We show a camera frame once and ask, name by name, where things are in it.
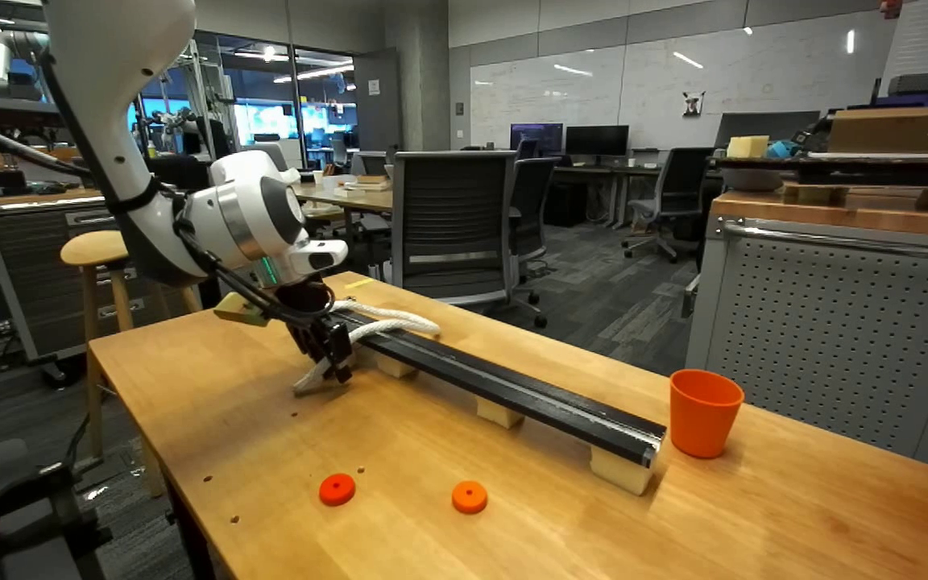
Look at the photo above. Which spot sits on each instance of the black wheeled stand base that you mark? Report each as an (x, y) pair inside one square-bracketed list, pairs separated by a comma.
[(57, 503)]

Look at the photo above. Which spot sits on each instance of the computer monitor blue screen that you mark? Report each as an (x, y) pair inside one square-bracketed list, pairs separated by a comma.
[(535, 135)]

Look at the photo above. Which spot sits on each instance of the black office chair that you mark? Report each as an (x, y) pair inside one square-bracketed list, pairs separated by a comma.
[(682, 188)]

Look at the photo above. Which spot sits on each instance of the orange round disc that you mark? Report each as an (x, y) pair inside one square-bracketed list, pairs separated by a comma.
[(469, 496), (335, 487)]

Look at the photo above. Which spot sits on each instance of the wooden tray on cabinet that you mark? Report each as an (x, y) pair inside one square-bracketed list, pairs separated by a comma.
[(863, 214)]

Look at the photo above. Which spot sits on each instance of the grey mesh office chair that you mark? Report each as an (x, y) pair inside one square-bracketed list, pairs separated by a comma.
[(454, 214)]

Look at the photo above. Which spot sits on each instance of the small pale wooden block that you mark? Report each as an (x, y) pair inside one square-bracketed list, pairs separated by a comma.
[(499, 412), (395, 366)]

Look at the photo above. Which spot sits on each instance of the grey drawer cabinet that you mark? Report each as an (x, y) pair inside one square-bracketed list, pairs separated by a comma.
[(35, 277)]

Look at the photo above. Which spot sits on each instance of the yellow green wrist camera mount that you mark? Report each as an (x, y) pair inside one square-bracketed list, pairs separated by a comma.
[(241, 307)]

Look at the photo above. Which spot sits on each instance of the wooden office table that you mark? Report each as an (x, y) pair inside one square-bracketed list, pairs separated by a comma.
[(356, 196)]

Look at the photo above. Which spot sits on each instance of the grey perforated metal cabinet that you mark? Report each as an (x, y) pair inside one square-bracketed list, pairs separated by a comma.
[(839, 334)]

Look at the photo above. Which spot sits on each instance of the long black board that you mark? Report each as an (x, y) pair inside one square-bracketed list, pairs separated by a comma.
[(507, 387)]

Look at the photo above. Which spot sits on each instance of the wooden box on cabinet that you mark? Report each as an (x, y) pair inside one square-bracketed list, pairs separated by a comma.
[(893, 129)]

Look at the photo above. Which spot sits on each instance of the small poster on whiteboard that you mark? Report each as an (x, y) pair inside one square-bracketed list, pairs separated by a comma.
[(693, 104)]

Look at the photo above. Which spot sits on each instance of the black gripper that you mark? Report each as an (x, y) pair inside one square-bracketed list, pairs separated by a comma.
[(309, 303)]

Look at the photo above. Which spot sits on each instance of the black computer monitor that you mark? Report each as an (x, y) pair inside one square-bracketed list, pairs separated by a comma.
[(596, 140)]

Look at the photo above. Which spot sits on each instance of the wooden stool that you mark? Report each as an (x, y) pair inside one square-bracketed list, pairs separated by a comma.
[(94, 248)]

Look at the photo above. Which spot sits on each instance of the orange plastic cup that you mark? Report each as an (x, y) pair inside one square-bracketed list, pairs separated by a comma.
[(703, 412)]

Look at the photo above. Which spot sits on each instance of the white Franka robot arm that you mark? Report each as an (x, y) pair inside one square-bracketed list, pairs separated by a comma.
[(121, 109)]

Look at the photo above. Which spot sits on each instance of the wide dark grey monitor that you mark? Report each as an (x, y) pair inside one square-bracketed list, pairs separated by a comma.
[(764, 129)]

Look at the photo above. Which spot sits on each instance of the pale foam block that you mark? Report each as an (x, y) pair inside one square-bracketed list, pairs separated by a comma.
[(748, 147)]

